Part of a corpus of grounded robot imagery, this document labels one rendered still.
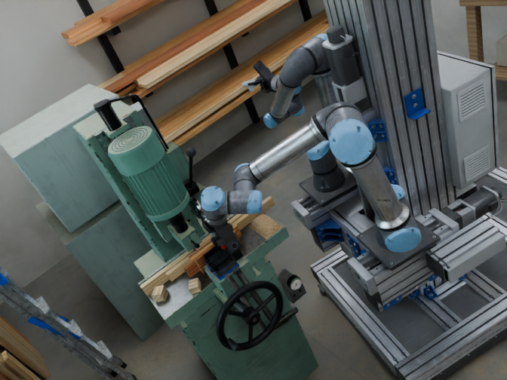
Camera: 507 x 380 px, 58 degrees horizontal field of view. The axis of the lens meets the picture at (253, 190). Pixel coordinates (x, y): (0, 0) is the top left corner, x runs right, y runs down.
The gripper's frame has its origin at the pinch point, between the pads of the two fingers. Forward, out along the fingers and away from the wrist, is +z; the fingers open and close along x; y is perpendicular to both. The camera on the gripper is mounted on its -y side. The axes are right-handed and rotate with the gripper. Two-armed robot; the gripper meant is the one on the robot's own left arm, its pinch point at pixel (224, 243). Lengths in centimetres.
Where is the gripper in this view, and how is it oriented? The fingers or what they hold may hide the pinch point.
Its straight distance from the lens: 175.1
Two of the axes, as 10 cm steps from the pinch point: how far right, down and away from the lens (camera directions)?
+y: -6.3, -6.7, 3.9
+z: 0.2, 4.9, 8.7
